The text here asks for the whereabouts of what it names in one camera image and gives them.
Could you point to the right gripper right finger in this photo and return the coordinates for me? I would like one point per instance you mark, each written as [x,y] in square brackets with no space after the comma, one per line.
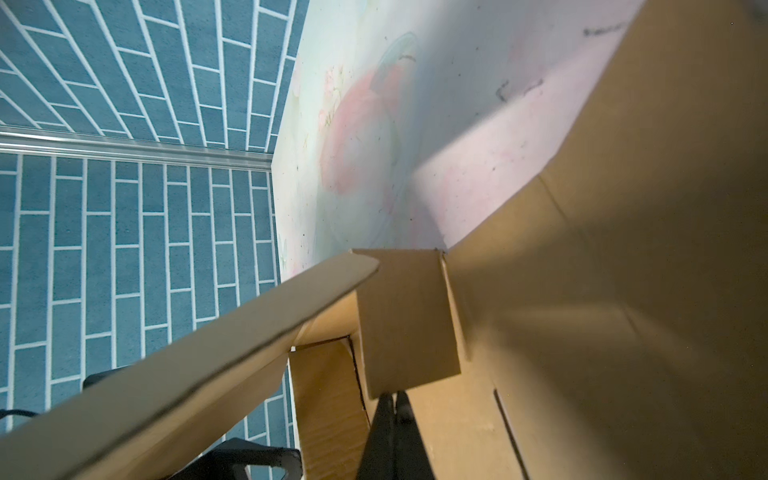
[411,461]

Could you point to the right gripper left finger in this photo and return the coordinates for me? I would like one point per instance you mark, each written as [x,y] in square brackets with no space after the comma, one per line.
[377,462]

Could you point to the brown cardboard paper box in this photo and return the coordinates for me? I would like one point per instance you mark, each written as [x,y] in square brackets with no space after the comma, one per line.
[546,221]

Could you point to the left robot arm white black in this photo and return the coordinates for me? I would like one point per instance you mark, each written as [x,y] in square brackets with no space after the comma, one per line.
[232,459]

